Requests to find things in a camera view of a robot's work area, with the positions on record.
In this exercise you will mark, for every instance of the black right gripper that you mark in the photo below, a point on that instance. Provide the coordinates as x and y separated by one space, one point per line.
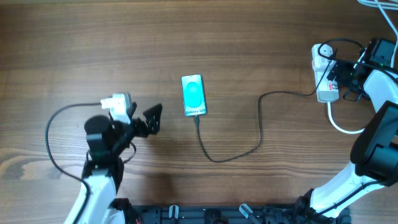
344 69

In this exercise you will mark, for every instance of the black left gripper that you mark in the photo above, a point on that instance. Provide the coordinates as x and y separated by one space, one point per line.
152 123

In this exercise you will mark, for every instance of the white power strip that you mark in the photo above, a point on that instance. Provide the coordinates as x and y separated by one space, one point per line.
327 90

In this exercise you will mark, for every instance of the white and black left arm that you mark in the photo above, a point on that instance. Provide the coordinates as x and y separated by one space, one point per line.
107 137

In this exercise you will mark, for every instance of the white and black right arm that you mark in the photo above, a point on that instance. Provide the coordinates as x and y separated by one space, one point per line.
373 158

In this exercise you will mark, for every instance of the blue Galaxy smartphone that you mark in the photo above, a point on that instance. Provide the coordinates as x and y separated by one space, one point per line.
194 102

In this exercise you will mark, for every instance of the white USB charger plug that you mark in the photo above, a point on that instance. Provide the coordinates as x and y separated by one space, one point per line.
320 63

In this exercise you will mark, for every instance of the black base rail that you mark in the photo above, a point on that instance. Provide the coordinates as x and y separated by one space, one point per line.
277 214

